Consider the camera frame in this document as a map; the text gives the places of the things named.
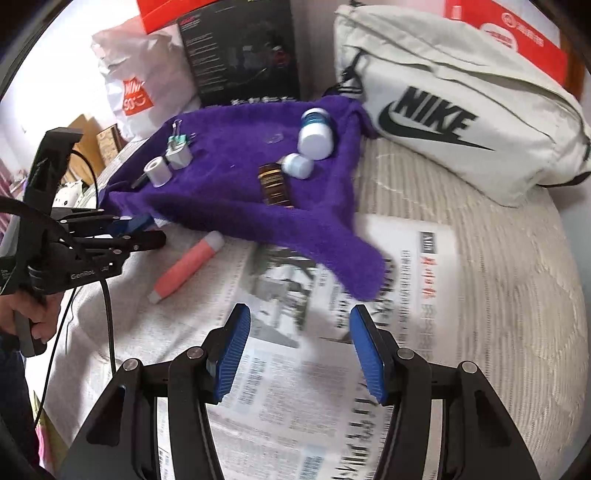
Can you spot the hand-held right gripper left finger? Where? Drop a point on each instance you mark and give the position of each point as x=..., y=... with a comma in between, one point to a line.
x=233, y=355

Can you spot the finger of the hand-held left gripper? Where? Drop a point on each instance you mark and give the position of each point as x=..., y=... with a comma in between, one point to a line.
x=136, y=224
x=147, y=241

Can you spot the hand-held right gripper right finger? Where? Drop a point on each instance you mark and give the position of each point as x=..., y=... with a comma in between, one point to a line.
x=367, y=355

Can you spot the pink glue stick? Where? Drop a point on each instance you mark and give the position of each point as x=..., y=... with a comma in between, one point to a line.
x=184, y=267

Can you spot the small white roll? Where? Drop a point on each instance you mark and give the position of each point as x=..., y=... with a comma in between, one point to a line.
x=157, y=170

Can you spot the white charger plug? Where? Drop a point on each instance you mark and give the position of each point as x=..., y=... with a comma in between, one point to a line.
x=180, y=157

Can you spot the green binder clip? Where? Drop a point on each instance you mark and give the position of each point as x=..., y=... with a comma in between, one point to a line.
x=178, y=137

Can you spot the brown glass bottle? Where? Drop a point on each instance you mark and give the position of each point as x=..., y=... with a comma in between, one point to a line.
x=274, y=184

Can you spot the small white bottle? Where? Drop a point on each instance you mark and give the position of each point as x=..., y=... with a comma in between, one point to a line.
x=298, y=166

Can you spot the large white blue bottle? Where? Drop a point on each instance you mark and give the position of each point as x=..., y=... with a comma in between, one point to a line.
x=316, y=138

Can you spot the person's left hand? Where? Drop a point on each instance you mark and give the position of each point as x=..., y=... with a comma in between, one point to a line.
x=51, y=314

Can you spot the small black object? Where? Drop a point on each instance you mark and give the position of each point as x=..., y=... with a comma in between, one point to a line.
x=138, y=182

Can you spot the newspaper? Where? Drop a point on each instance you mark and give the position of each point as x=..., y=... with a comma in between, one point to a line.
x=300, y=392

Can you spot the patterned small box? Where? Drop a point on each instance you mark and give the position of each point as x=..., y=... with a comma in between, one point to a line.
x=108, y=145

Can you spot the purple towel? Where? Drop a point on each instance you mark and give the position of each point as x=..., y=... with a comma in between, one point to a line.
x=231, y=184

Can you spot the dark blue clothing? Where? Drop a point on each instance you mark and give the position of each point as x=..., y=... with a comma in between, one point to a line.
x=11, y=392

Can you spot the white plastic bag red logo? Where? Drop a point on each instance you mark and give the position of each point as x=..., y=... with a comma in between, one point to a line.
x=138, y=69

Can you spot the small clear plastic piece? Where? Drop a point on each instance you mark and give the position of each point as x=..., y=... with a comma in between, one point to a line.
x=275, y=138

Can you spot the black headset box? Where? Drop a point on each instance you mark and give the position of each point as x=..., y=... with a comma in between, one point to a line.
x=240, y=60

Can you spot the pink floral cloth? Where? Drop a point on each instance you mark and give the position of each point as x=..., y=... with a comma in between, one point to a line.
x=48, y=438

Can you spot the red cardboard box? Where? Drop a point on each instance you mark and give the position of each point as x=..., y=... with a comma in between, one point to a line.
x=171, y=11

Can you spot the white waist bag black logo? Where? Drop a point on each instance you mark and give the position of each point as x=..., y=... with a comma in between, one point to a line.
x=461, y=69

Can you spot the red box white label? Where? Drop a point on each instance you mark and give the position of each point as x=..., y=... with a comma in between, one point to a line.
x=517, y=32

